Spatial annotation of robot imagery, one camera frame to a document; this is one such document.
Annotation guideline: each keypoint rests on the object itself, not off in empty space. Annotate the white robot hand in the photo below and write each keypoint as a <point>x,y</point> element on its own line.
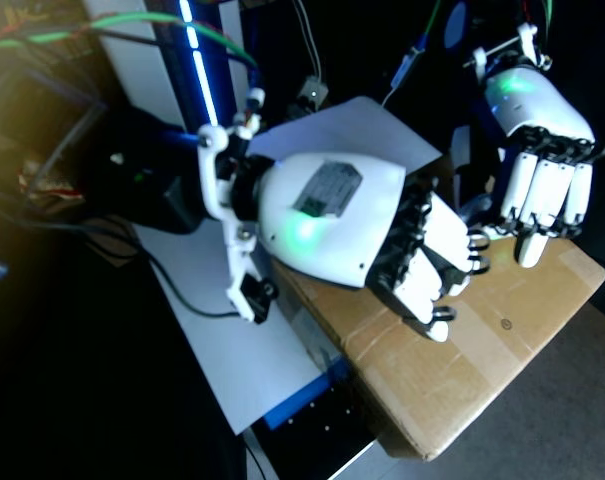
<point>532,105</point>
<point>322,225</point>

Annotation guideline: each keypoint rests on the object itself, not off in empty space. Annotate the blue plastic bag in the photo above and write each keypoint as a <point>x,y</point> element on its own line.
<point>477,207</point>

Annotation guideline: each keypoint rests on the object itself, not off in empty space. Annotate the small grey connector box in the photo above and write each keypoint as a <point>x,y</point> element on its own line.
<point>314,91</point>

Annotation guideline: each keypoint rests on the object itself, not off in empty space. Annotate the black box device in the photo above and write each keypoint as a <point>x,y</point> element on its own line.
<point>172,205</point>

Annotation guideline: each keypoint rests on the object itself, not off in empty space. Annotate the white table sheet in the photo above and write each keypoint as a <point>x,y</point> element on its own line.
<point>262,380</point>

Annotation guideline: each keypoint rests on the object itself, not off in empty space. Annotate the blue-white LED strip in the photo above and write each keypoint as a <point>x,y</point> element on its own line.
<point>202,80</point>

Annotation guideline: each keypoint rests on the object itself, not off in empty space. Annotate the brown cardboard box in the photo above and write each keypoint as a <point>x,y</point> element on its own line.
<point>457,390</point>

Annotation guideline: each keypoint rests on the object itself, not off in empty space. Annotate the white robot body column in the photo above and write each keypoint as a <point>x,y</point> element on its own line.
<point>147,65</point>

